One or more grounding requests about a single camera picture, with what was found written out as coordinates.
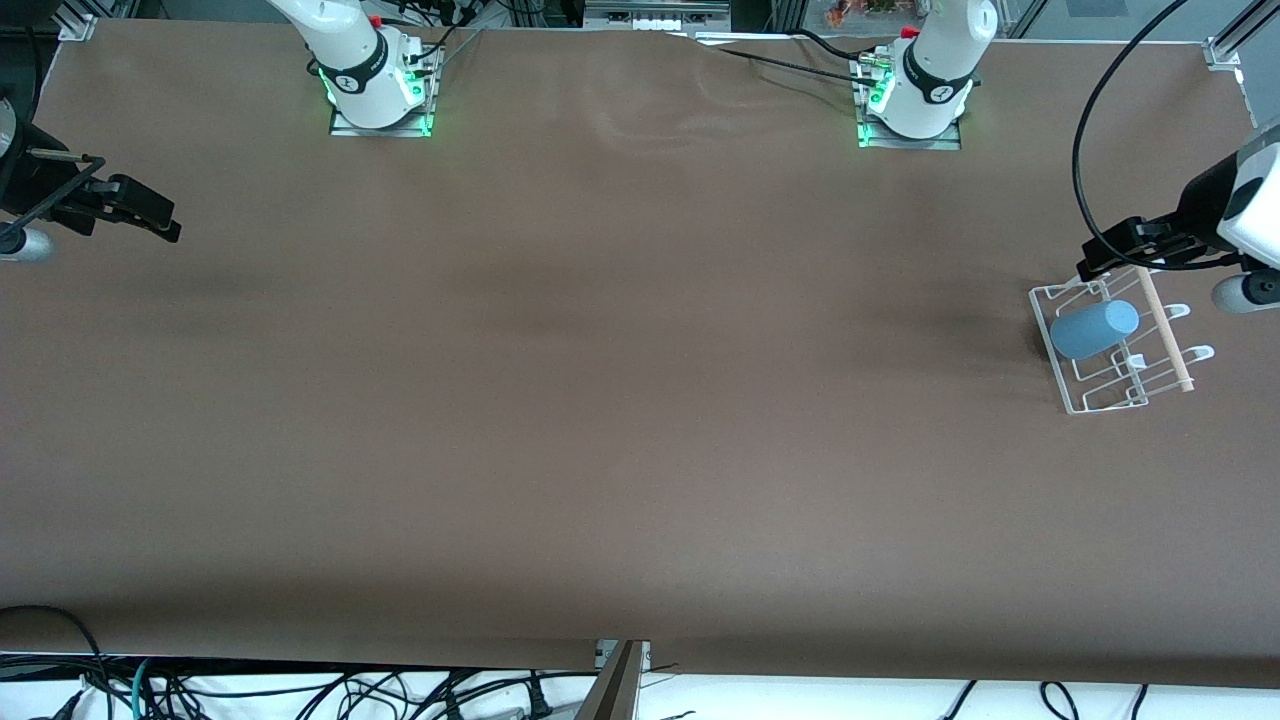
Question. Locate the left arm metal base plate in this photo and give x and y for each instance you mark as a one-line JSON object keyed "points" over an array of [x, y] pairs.
{"points": [[945, 145]]}

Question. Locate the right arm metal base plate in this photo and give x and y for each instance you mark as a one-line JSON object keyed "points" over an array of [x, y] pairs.
{"points": [[345, 129]]}

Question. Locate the brown table cover sheet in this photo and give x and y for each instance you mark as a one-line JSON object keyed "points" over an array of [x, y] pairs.
{"points": [[640, 450]]}

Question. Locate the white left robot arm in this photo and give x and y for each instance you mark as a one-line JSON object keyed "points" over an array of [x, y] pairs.
{"points": [[935, 60]]}

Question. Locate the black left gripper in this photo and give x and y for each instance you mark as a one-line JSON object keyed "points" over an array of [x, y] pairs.
{"points": [[1203, 205]]}

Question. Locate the white metal bracket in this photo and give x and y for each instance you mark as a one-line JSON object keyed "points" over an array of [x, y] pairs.
{"points": [[603, 655]]}

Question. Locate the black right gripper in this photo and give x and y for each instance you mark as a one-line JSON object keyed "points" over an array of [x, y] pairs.
{"points": [[22, 183]]}

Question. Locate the white power strip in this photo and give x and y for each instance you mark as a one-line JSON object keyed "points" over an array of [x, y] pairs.
{"points": [[655, 20]]}

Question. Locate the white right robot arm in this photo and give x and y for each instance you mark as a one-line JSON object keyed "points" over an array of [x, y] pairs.
{"points": [[350, 40]]}

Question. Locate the aluminium frame profile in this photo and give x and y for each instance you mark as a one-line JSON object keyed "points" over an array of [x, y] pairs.
{"points": [[78, 25], [1222, 52]]}

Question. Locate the light blue plastic cup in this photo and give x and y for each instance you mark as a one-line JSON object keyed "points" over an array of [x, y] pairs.
{"points": [[1090, 330]]}

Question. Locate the dark table leg post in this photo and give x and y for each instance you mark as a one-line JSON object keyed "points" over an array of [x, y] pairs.
{"points": [[615, 690]]}

